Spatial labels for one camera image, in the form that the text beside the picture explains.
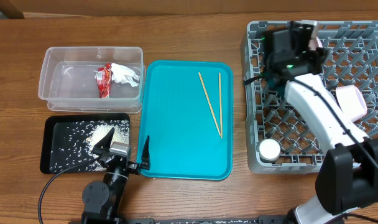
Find black plastic tray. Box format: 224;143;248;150
40;113;130;174

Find clear plastic bin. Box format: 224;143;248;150
38;46;146;113

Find teal serving tray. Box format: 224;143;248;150
137;60;234;180

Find rice grains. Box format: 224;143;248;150
47;119;130;173

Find white tissue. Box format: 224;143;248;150
111;63;140;87

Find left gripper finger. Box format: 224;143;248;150
92;128;115;152
141;136;150;170

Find wooden chopstick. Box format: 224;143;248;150
218;72;223;139
198;72;222;139

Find white cup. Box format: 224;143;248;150
259;139;280;162

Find red snack wrapper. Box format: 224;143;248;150
94;63;112;98

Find large pink plate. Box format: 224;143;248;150
308;37;323;50

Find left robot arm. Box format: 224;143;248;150
80;128;150;223

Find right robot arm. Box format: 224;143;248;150
262;21;378;223

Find grey dishwasher rack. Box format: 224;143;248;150
245;21;378;174

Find small pink bowl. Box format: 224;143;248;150
336;85;367;122

